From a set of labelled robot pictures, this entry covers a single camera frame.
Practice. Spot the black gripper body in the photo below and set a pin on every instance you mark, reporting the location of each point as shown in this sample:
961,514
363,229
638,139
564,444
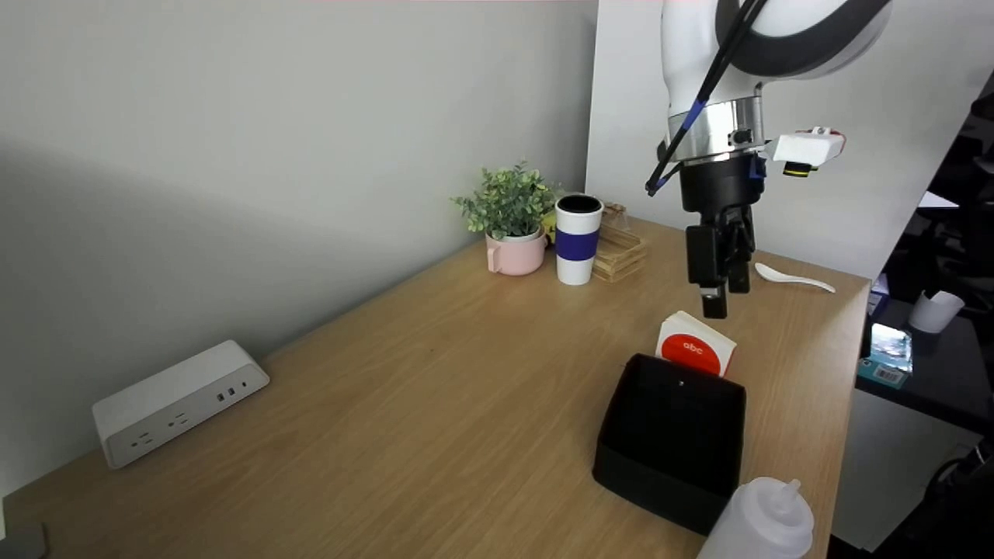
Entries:
720,191

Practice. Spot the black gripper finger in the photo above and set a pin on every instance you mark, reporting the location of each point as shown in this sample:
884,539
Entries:
739,253
705,258

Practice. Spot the white book with red circle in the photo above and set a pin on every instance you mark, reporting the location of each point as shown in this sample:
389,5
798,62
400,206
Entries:
695,352

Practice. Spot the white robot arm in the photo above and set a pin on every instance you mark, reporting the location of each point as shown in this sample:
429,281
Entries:
704,51

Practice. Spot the black fabric box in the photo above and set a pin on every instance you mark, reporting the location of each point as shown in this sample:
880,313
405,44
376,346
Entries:
668,444

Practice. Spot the white plastic spoon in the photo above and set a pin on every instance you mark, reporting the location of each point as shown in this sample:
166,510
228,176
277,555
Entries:
787,277

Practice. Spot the wooden slat crate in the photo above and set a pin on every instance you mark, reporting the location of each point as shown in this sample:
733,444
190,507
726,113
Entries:
620,253

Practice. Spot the white cup with blue band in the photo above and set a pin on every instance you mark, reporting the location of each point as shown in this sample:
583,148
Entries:
577,250

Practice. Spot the green plant in pink pot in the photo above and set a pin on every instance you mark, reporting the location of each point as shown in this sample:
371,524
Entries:
513,253

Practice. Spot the white paper cup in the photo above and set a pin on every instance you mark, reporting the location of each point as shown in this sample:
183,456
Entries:
937,313

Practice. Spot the dark side table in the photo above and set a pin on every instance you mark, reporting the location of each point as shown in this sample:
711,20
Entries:
951,377

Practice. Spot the translucent white squeeze bottle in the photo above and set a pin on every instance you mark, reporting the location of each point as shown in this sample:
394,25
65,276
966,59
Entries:
757,529

